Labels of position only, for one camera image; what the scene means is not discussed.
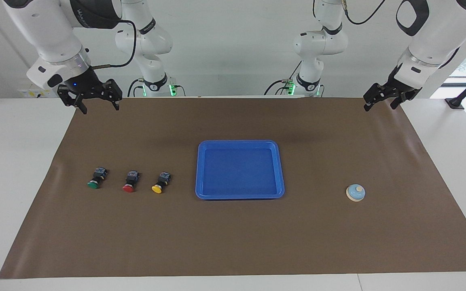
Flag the green push button switch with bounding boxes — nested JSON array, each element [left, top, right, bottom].
[[87, 166, 108, 189]]

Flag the red push button switch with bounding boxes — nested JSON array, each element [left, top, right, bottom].
[[122, 170, 141, 193]]

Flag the yellow push button switch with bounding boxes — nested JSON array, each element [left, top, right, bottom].
[[152, 171, 172, 194]]

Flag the light blue desk bell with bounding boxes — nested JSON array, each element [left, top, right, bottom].
[[346, 184, 366, 202]]

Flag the blue plastic tray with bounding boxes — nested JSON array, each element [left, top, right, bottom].
[[195, 140, 285, 200]]

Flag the brown table mat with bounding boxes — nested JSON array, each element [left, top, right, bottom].
[[0, 97, 466, 279]]

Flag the black right base cable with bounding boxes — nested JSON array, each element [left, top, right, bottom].
[[127, 78, 144, 97]]

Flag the black base cable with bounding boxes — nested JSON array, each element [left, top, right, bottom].
[[264, 61, 302, 96], [127, 78, 144, 97]]

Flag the white wall outlet box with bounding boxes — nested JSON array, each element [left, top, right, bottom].
[[18, 88, 59, 99]]

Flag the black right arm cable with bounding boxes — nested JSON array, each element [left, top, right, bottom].
[[91, 19, 137, 70]]

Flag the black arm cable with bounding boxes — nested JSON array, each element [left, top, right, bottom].
[[91, 19, 137, 70], [341, 0, 387, 26]]

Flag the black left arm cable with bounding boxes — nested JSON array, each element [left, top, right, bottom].
[[341, 0, 387, 26]]

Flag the black left base cable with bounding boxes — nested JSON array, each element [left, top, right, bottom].
[[264, 61, 302, 96]]

